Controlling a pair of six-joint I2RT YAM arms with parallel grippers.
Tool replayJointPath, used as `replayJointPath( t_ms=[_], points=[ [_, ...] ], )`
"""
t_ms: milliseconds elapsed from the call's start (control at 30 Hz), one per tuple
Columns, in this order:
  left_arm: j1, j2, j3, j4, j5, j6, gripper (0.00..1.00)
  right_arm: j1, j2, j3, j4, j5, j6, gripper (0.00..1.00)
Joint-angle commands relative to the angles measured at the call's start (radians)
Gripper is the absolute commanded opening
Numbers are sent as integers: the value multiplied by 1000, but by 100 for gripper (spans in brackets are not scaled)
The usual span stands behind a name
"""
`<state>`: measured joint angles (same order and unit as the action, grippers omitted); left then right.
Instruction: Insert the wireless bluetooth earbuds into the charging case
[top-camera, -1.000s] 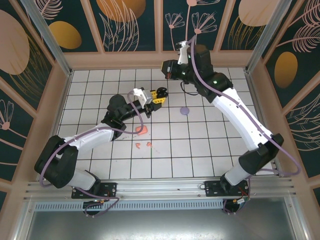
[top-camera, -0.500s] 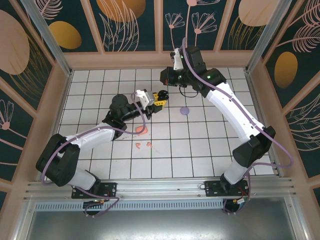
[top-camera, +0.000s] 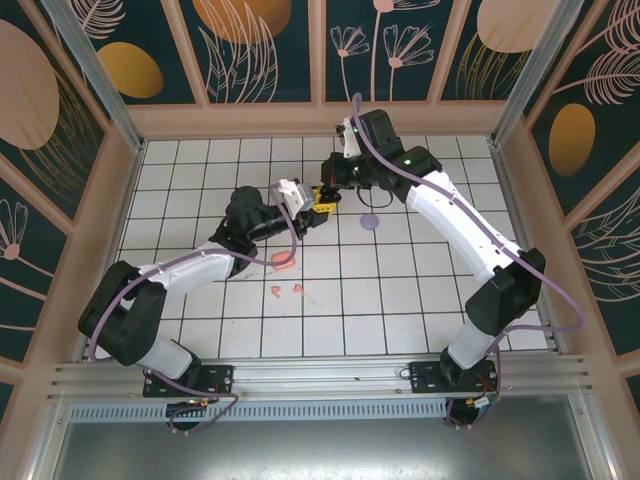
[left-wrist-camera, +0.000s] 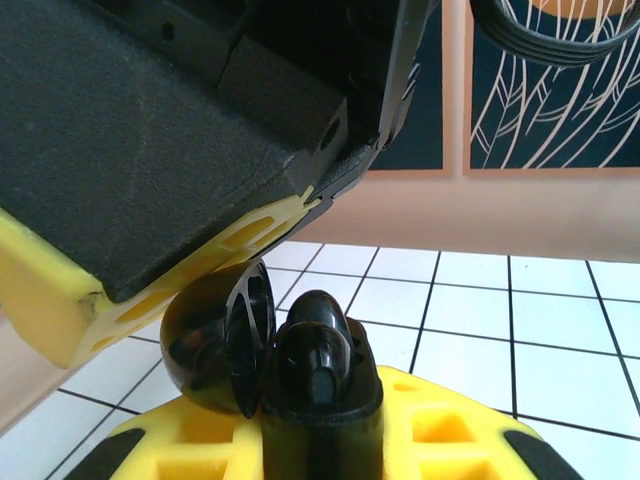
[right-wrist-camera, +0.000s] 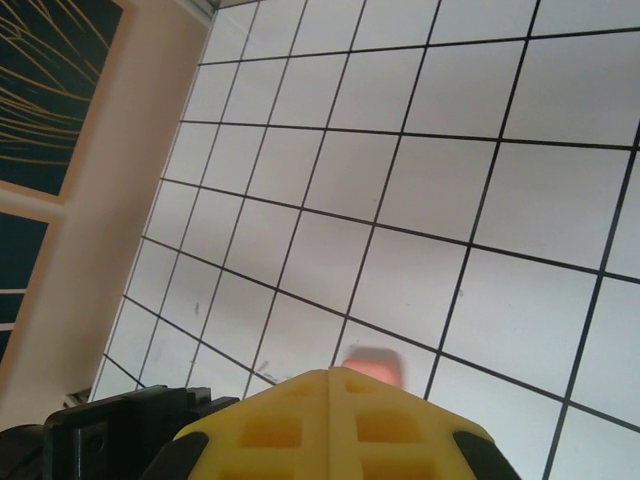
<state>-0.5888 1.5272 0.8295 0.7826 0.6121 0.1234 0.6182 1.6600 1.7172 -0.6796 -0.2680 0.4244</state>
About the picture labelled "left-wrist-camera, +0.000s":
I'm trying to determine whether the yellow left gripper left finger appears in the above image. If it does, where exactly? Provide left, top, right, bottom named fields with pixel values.
left=62, top=397, right=266, bottom=480

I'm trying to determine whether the black earbud charging case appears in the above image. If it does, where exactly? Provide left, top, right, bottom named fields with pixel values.
left=159, top=258, right=386, bottom=480

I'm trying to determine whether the floral dark wall panel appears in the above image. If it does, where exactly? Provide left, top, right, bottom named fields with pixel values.
left=463, top=0, right=640, bottom=175
left=389, top=0, right=447, bottom=172

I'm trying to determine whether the black wireless earbud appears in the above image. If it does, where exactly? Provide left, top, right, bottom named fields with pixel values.
left=288, top=288, right=347, bottom=331
left=273, top=322, right=349, bottom=407

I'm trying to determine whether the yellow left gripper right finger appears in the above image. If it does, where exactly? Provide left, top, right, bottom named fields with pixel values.
left=377, top=364, right=569, bottom=480

